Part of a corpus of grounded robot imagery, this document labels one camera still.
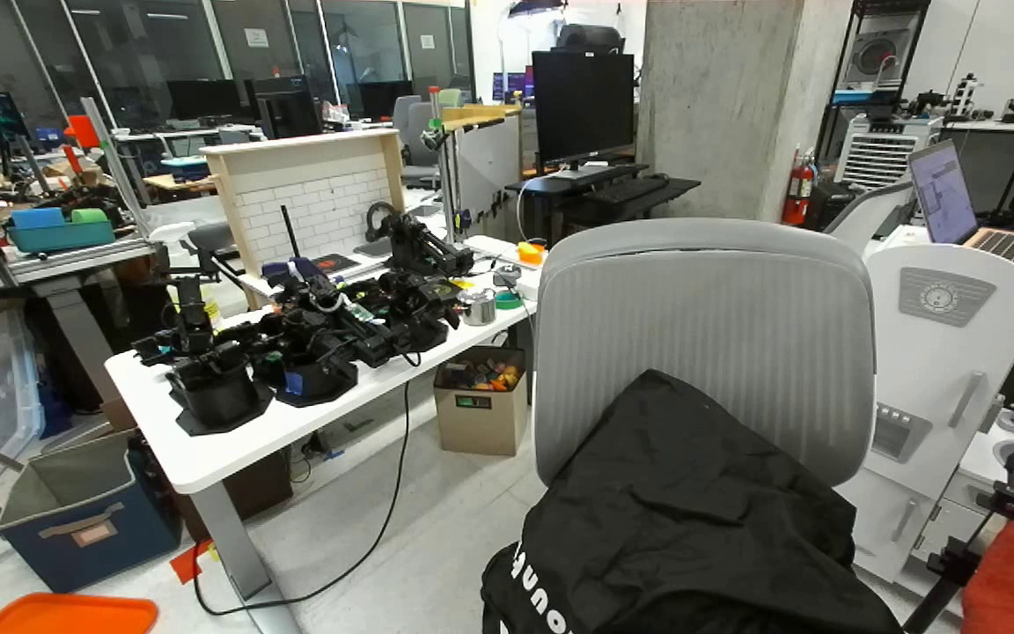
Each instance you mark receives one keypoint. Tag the black clothing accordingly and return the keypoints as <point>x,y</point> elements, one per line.
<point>678,520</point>

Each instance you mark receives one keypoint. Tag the grey office chair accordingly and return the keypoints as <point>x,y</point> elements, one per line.
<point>768,320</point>

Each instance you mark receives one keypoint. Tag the white chair back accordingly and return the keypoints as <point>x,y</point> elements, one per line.
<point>946,347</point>

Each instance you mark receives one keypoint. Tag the cardboard box under table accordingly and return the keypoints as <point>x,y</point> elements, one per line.
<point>483,403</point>

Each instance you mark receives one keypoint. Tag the black keyboard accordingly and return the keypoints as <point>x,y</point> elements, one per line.
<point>636,194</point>

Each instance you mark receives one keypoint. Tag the black robot parts pile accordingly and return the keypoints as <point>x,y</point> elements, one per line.
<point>316,336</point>

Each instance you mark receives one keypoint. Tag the white pegboard panel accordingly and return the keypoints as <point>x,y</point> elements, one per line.
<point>305,194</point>

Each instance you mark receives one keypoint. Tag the black computer monitor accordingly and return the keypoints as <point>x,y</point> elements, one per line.
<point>582,103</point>

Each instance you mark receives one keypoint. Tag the red fire extinguisher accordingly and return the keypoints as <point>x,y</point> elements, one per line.
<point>798,187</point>

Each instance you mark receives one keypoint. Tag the open laptop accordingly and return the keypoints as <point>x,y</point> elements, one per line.
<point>933,190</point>

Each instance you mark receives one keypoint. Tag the blue storage bin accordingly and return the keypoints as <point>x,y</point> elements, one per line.
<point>85,513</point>

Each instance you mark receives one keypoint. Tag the blue green box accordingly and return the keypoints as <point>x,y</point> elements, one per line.
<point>51,231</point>

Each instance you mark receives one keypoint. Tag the orange bin lid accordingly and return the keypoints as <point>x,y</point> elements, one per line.
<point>78,613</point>

